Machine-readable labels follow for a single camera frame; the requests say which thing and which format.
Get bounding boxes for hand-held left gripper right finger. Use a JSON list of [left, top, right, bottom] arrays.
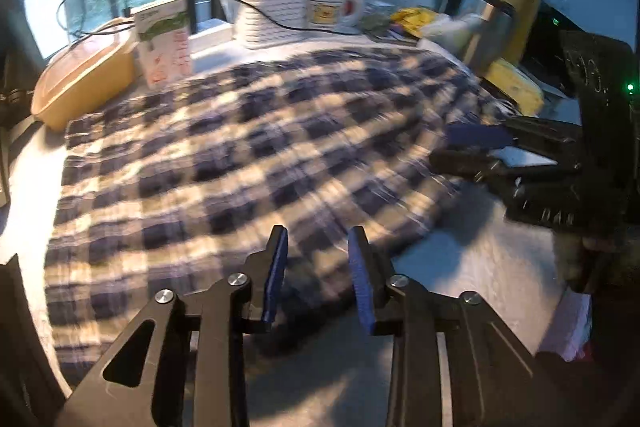
[[347, 225, 562, 427]]

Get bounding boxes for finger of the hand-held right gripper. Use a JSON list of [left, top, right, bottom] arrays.
[[428, 148, 584, 196], [446, 117, 584, 151]]

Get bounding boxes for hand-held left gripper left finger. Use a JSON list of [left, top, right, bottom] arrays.
[[54, 224, 290, 427]]

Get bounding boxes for plaid pants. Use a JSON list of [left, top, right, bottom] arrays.
[[43, 48, 507, 379]]

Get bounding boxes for yellow sponge block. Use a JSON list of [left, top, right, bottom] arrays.
[[481, 59, 546, 116]]

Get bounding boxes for stainless steel thermos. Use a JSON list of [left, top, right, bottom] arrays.
[[469, 0, 517, 74]]

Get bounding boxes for crumpled white plastic bag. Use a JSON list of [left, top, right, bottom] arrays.
[[419, 13, 482, 54]]

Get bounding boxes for dark monitor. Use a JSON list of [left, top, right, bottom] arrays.
[[519, 1, 581, 98]]

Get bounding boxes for yellow snack packet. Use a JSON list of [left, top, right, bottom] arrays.
[[391, 6, 437, 34]]

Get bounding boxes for white mug with bear print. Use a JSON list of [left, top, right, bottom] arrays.
[[305, 0, 348, 30]]

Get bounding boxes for white slotted basket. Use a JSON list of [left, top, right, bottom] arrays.
[[233, 0, 314, 50]]

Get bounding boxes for white power strip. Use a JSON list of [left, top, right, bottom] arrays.
[[191, 19, 236, 54]]

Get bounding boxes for green and white milk carton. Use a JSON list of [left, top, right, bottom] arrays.
[[130, 0, 195, 90]]

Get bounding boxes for yellow lidded container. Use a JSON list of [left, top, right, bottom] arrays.
[[30, 16, 139, 132]]

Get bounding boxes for black charger cable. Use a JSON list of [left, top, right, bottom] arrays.
[[55, 0, 362, 38]]

